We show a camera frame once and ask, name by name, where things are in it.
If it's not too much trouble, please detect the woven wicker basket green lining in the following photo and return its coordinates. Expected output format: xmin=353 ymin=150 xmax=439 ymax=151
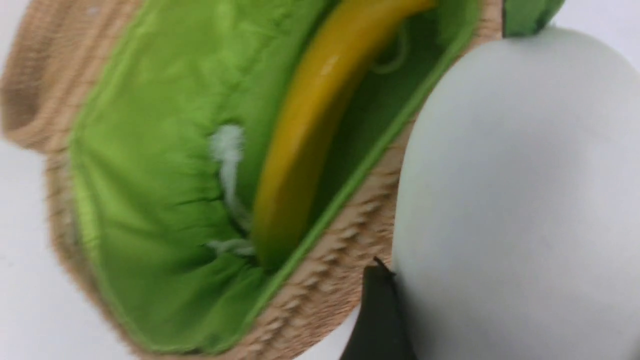
xmin=1 ymin=0 xmax=503 ymax=360

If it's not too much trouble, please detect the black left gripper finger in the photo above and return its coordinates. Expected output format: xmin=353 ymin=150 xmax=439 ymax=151
xmin=340 ymin=257 xmax=418 ymax=360

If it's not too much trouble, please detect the white radish with leaves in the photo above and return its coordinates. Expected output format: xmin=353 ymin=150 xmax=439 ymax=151
xmin=392 ymin=0 xmax=640 ymax=360

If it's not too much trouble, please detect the yellow banana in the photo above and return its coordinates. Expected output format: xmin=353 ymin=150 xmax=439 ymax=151
xmin=250 ymin=0 xmax=438 ymax=269

